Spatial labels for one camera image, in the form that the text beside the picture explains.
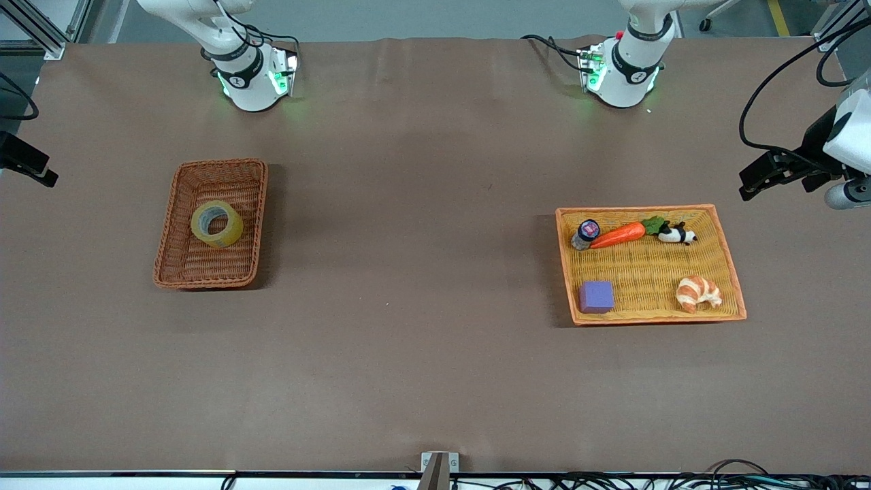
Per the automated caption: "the yellow packing tape roll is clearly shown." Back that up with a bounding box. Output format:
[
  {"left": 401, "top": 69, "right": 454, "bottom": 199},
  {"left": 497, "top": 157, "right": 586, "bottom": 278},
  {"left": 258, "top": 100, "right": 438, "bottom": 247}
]
[{"left": 191, "top": 200, "right": 244, "bottom": 250}]

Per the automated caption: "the orange wicker tray basket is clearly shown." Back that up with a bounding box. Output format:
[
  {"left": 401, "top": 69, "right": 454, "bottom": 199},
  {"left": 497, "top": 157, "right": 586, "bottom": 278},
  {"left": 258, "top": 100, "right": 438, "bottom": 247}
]
[{"left": 555, "top": 204, "right": 748, "bottom": 326}]

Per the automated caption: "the brown wicker basket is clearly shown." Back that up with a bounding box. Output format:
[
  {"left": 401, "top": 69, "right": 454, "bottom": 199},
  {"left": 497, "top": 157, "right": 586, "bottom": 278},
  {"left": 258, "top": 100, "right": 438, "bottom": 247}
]
[{"left": 152, "top": 159, "right": 269, "bottom": 291}]

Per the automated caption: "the black white panda toy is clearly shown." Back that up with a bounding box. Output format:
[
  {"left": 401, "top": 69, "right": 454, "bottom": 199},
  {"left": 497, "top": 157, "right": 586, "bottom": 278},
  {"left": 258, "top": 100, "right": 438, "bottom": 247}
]
[{"left": 657, "top": 222, "right": 697, "bottom": 246}]

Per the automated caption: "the toy croissant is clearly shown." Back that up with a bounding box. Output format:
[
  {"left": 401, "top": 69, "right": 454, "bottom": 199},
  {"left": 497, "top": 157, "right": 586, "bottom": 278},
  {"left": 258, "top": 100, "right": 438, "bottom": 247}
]
[{"left": 676, "top": 275, "right": 723, "bottom": 314}]

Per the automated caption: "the office chair caster leg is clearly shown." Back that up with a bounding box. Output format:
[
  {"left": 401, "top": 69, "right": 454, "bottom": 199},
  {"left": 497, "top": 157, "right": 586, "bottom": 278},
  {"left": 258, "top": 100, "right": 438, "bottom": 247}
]
[{"left": 699, "top": 0, "right": 739, "bottom": 32}]

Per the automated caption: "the orange toy carrot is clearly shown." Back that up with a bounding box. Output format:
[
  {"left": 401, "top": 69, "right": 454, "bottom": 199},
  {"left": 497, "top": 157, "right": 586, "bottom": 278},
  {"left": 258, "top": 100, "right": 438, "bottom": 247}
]
[{"left": 589, "top": 216, "right": 669, "bottom": 250}]

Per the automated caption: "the small jar purple lid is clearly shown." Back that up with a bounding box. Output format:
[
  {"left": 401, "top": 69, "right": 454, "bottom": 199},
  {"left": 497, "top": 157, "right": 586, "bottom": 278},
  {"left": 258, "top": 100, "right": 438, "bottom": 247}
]
[{"left": 570, "top": 219, "right": 601, "bottom": 251}]

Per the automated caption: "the metal base connector box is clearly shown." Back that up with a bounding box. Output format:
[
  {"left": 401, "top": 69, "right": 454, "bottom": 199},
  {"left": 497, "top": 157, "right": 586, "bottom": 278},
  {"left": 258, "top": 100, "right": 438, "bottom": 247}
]
[
  {"left": 577, "top": 44, "right": 608, "bottom": 93},
  {"left": 268, "top": 46, "right": 299, "bottom": 97}
]

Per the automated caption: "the purple foam cube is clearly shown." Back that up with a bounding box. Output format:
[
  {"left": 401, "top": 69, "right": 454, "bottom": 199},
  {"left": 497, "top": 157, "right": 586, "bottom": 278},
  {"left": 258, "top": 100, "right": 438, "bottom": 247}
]
[{"left": 578, "top": 280, "right": 615, "bottom": 314}]

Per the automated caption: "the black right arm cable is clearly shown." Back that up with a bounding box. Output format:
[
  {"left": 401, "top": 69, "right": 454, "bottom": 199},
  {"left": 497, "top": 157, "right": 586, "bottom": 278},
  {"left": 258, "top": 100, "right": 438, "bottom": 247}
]
[{"left": 0, "top": 71, "right": 40, "bottom": 122}]

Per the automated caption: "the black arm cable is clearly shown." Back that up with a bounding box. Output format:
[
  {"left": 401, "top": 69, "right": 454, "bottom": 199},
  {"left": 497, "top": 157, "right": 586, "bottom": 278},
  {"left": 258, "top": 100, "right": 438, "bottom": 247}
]
[
  {"left": 0, "top": 71, "right": 40, "bottom": 122},
  {"left": 739, "top": 17, "right": 871, "bottom": 154}
]

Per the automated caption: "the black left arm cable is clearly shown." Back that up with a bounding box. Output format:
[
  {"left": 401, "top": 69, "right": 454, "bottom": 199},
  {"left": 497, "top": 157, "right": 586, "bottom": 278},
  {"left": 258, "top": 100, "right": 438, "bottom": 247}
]
[{"left": 739, "top": 17, "right": 871, "bottom": 154}]

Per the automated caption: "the aluminium frame profile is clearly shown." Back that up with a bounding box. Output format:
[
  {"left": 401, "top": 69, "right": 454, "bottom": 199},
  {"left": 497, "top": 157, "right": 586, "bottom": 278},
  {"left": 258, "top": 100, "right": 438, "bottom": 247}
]
[
  {"left": 811, "top": 0, "right": 871, "bottom": 54},
  {"left": 0, "top": 0, "right": 93, "bottom": 59}
]

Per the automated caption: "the black base power cable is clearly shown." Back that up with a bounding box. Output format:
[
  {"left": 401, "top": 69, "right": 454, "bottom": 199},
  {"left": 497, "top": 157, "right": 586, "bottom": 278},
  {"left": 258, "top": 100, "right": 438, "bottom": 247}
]
[
  {"left": 216, "top": 0, "right": 301, "bottom": 56},
  {"left": 521, "top": 34, "right": 587, "bottom": 73}
]

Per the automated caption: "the black cable bundle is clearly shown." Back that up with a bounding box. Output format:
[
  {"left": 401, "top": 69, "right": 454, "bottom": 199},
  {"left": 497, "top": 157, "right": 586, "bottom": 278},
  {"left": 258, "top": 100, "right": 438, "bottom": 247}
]
[{"left": 449, "top": 459, "right": 871, "bottom": 490}]

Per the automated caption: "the metal table edge bracket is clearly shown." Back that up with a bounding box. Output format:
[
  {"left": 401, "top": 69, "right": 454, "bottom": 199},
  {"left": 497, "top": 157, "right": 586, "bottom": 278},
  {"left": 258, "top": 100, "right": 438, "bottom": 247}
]
[{"left": 421, "top": 451, "right": 459, "bottom": 490}]

